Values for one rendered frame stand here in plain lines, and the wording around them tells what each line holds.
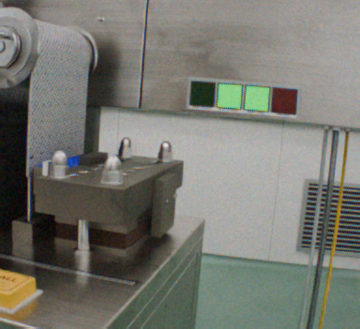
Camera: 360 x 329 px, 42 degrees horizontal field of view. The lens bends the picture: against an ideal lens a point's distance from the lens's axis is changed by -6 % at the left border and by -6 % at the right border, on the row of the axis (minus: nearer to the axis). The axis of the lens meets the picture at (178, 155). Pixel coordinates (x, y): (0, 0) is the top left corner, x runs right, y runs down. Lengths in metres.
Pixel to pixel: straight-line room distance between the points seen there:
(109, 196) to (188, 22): 0.49
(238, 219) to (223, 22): 2.55
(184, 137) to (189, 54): 2.43
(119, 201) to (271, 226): 2.79
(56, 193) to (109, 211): 0.10
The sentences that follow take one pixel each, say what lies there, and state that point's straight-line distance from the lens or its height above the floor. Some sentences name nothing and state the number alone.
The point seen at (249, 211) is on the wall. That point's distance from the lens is 3.51.
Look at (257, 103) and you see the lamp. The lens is 1.08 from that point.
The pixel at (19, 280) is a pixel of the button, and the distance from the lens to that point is 0.68.
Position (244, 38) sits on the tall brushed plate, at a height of 1.31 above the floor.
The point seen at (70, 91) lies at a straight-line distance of 1.02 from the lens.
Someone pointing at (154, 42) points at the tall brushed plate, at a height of 1.29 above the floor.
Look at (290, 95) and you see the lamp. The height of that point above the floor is 1.20.
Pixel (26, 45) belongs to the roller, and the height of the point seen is 1.25.
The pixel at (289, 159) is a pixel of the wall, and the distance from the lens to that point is 3.43.
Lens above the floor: 1.18
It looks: 7 degrees down
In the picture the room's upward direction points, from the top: 4 degrees clockwise
